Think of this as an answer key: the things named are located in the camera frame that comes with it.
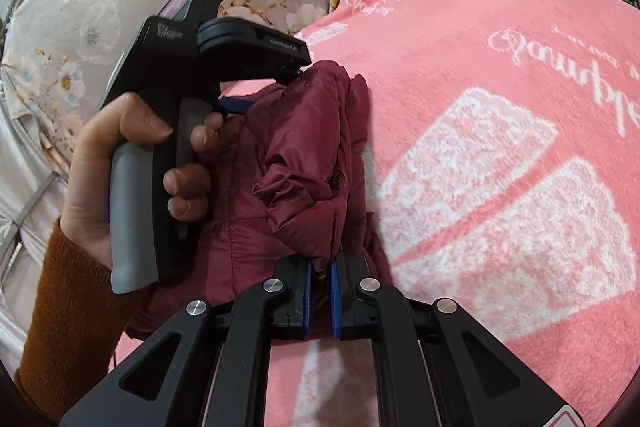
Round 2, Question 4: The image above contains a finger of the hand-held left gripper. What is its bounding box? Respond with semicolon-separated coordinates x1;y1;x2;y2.
196;18;312;85
218;96;253;115

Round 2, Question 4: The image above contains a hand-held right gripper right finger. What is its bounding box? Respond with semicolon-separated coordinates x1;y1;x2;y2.
327;252;586;427

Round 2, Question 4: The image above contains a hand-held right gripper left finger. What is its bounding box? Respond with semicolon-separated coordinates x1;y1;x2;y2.
59;257;316;427

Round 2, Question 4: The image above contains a maroon puffer jacket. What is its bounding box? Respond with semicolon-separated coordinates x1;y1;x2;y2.
125;59;396;343

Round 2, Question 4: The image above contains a person's left forearm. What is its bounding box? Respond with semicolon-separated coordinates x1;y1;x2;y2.
14;217;151;423

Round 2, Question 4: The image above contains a person's left hand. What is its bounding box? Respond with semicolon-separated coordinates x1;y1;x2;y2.
59;92;224;268

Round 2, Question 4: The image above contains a metal bar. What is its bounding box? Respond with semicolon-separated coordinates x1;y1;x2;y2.
10;172;57;230

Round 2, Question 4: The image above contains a pink blanket with white print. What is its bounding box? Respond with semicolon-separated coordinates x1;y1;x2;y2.
112;0;640;427

